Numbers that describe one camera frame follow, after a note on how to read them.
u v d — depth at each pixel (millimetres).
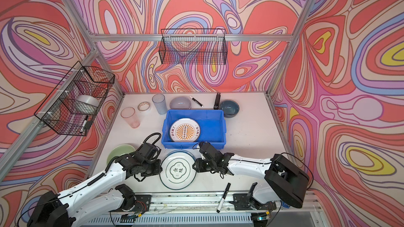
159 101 975
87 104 702
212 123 1038
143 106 1115
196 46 959
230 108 1076
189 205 735
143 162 632
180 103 1100
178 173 820
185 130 974
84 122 732
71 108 737
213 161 642
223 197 749
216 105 1098
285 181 426
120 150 840
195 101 1148
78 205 432
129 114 913
